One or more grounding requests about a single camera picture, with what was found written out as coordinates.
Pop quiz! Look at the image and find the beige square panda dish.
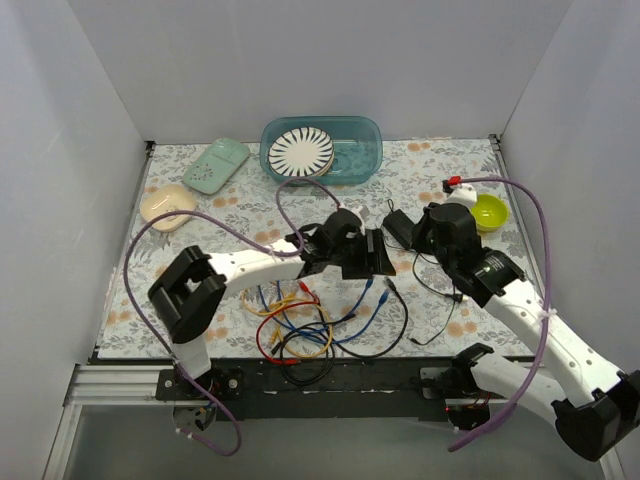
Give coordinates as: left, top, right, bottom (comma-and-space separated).
139, 184, 197, 233

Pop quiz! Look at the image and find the black network switch box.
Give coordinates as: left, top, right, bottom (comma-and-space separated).
342, 228, 396, 280

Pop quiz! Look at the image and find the red ethernet cable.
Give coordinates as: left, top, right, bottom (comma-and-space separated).
255, 280, 322, 365

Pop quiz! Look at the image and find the blue striped white plate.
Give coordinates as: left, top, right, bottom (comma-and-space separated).
267, 127, 335, 177

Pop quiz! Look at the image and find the teal plastic basin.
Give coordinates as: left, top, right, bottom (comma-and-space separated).
259, 116, 383, 185

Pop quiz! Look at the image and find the black power adapter brick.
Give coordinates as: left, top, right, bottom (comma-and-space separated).
382, 210, 415, 250

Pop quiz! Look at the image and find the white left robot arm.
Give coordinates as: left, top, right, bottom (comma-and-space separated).
148, 208, 396, 379

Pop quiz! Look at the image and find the green rectangular ceramic dish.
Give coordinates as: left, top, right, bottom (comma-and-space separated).
183, 138, 250, 195

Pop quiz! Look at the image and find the lime green bowl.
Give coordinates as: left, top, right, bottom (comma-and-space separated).
471, 194, 509, 232

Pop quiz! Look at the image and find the aluminium frame rail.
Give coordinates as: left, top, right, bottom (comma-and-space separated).
62, 363, 602, 405

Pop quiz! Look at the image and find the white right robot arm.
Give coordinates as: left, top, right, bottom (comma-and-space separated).
413, 203, 639, 462

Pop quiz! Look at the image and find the yellow ethernet cable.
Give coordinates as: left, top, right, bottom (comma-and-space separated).
241, 284, 334, 357

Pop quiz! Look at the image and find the blue ethernet cable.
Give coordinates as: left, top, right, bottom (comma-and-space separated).
256, 284, 331, 346
294, 277, 391, 351

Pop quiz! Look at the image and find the black ethernet cable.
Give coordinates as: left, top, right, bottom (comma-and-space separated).
277, 277, 410, 386

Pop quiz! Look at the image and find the floral table mat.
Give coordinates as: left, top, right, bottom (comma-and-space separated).
97, 137, 559, 359

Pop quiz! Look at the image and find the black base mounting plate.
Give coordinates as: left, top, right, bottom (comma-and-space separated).
154, 356, 501, 422

